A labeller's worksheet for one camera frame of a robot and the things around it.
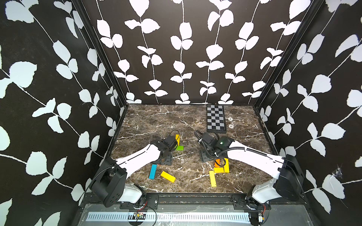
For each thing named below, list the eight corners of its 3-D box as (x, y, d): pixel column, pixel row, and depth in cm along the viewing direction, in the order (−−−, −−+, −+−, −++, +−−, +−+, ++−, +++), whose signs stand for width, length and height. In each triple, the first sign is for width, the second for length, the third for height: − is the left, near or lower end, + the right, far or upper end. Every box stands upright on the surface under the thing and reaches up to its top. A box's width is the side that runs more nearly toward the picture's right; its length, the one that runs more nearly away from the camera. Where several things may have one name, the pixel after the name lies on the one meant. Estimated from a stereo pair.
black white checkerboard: (206, 132, 104) (207, 130, 102) (206, 105, 122) (206, 103, 121) (225, 134, 103) (226, 132, 102) (222, 106, 122) (223, 104, 120)
